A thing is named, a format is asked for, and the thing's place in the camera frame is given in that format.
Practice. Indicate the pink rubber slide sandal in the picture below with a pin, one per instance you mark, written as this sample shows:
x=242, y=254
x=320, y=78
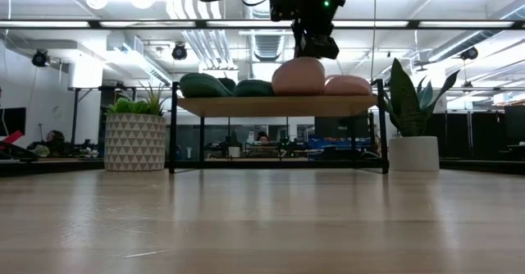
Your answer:
x=348, y=86
x=297, y=77

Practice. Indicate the black wall monitor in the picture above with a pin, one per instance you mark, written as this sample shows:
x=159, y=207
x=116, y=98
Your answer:
x=12, y=120

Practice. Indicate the black ceiling spotlight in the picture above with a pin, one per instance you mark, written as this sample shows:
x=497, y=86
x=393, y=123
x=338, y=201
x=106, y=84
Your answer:
x=469, y=53
x=179, y=51
x=39, y=57

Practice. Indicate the person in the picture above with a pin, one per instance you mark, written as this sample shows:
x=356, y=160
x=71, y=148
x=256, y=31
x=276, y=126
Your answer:
x=55, y=136
x=262, y=138

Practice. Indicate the red flat object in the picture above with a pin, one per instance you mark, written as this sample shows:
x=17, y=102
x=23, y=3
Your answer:
x=10, y=139

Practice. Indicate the snake plant in white pot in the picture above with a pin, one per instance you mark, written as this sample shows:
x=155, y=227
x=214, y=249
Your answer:
x=414, y=155

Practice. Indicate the wooden shelf with black legs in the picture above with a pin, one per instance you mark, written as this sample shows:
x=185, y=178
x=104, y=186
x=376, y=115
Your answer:
x=279, y=106

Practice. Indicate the green plant in patterned pot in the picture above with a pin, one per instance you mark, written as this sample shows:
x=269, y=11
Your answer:
x=135, y=142

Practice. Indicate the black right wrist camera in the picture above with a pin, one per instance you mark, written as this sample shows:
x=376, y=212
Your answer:
x=287, y=6

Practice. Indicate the green rubber slide sandal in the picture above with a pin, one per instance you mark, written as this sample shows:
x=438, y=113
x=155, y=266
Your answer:
x=201, y=87
x=254, y=89

